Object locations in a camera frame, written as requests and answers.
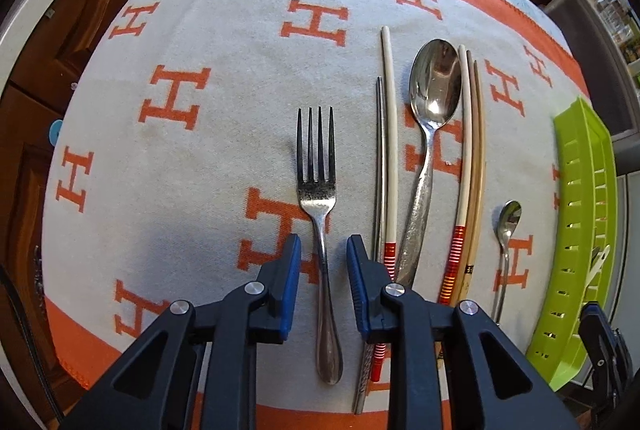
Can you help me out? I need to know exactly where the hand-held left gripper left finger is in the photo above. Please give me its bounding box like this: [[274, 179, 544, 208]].
[[60, 234, 303, 430]]

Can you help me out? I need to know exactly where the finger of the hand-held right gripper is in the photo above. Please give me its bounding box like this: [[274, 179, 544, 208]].
[[580, 304, 637, 392]]

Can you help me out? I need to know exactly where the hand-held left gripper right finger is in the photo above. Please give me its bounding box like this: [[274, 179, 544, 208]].
[[346, 234, 583, 430]]

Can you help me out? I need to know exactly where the steel fork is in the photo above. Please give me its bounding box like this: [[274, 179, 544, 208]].
[[296, 106, 345, 386]]

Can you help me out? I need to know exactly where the green plastic utensil tray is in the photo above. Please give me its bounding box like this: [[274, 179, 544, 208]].
[[525, 96, 619, 393]]

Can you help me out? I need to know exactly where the white chopstick red striped end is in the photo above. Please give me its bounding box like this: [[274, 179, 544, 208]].
[[370, 26, 400, 382], [439, 44, 475, 307]]

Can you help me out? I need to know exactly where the small steel spoon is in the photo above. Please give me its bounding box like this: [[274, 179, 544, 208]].
[[492, 200, 523, 328]]

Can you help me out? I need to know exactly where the tan wooden chopstick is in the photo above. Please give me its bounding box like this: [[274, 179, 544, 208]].
[[457, 50, 482, 305], [465, 61, 487, 261]]

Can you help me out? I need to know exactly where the large steel spoon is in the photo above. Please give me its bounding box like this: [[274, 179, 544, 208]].
[[395, 38, 462, 287]]

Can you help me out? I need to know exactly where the grey refrigerator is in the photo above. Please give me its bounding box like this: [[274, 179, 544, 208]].
[[612, 175, 640, 361]]

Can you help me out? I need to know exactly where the orange and white printed blanket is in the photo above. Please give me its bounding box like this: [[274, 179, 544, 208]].
[[42, 0, 593, 430]]

